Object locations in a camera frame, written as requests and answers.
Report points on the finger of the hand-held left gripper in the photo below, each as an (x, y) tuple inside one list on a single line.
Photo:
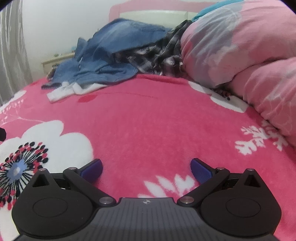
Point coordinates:
[(2, 134)]

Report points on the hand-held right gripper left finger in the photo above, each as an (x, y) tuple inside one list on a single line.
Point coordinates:
[(92, 170)]

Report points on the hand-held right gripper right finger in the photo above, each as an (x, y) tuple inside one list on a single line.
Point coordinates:
[(200, 170)]

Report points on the blue jeans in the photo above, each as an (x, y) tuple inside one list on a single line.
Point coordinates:
[(115, 41)]

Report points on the pink floral blanket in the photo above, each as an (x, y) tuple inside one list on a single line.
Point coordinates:
[(138, 127)]

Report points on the pink checked garment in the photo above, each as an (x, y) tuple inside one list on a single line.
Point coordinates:
[(51, 71)]

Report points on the grey curtain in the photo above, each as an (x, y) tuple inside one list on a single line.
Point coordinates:
[(11, 46)]

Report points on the cream nightstand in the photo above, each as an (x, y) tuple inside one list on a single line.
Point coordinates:
[(53, 61)]

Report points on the black white plaid shirt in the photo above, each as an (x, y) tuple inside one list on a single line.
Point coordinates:
[(157, 55)]

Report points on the pink floral quilt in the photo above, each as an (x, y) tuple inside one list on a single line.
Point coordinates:
[(231, 46)]

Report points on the teal pillow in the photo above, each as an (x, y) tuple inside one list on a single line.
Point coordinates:
[(208, 9)]

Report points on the pink bed headboard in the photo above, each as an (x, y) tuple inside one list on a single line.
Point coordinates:
[(150, 14)]

